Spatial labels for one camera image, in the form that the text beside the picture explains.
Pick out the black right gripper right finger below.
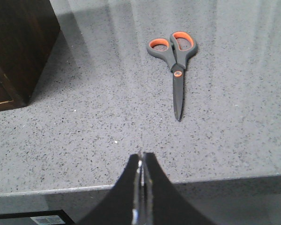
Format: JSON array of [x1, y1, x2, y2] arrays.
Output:
[[142, 152, 215, 225]]

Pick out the black built-in oven appliance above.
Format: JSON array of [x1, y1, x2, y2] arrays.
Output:
[[0, 210, 75, 225]]

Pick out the dark wooden drawer cabinet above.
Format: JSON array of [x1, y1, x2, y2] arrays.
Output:
[[0, 0, 60, 111]]

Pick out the grey orange handled scissors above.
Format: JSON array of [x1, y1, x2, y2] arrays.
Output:
[[146, 31, 198, 121]]

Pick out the white QR code sticker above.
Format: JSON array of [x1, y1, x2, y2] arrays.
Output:
[[30, 215, 66, 225]]

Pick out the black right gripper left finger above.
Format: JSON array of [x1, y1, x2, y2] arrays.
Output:
[[78, 153, 142, 225]]

